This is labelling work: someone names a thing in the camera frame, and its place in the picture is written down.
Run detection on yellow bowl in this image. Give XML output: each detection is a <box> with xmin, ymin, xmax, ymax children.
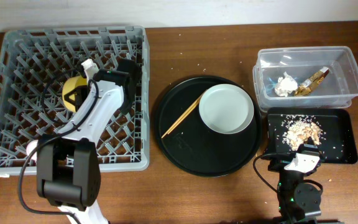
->
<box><xmin>62</xmin><ymin>76</ymin><xmax>88</xmax><ymax>113</ymax></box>

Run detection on food scraps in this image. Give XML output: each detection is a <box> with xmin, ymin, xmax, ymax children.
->
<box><xmin>281</xmin><ymin>114</ymin><xmax>326</xmax><ymax>151</ymax></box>

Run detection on white round plate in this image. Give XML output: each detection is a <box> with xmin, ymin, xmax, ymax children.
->
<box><xmin>198</xmin><ymin>84</ymin><xmax>254</xmax><ymax>134</ymax></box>

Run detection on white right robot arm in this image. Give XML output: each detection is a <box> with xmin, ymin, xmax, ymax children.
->
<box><xmin>268</xmin><ymin>138</ymin><xmax>323</xmax><ymax>223</ymax></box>

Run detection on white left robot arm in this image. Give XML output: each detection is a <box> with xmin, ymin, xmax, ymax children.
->
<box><xmin>27</xmin><ymin>59</ymin><xmax>141</xmax><ymax>223</ymax></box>

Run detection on grey plastic dishwasher rack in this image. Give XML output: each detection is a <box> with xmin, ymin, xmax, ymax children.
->
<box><xmin>0</xmin><ymin>26</ymin><xmax>150</xmax><ymax>177</ymax></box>

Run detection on clear plastic waste bin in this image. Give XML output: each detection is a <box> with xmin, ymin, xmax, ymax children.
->
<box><xmin>252</xmin><ymin>45</ymin><xmax>358</xmax><ymax>113</ymax></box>

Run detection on black rectangular tray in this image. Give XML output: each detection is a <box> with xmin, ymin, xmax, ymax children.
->
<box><xmin>265</xmin><ymin>108</ymin><xmax>358</xmax><ymax>164</ymax></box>

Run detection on brown Nescafe sachet wrapper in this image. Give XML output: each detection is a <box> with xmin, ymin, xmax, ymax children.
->
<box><xmin>294</xmin><ymin>67</ymin><xmax>329</xmax><ymax>96</ymax></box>

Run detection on crumpled white tissue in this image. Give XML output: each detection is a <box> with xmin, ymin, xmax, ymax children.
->
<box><xmin>274</xmin><ymin>72</ymin><xmax>298</xmax><ymax>97</ymax></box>

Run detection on pink plastic cup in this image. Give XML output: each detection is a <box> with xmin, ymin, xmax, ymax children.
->
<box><xmin>26</xmin><ymin>140</ymin><xmax>38</xmax><ymax>161</ymax></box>

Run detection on round black tray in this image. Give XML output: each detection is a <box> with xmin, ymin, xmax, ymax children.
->
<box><xmin>154</xmin><ymin>75</ymin><xmax>262</xmax><ymax>177</ymax></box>

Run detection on wooden chopstick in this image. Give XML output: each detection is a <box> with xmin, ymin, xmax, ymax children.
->
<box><xmin>161</xmin><ymin>93</ymin><xmax>205</xmax><ymax>139</ymax></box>
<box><xmin>166</xmin><ymin>95</ymin><xmax>205</xmax><ymax>135</ymax></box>

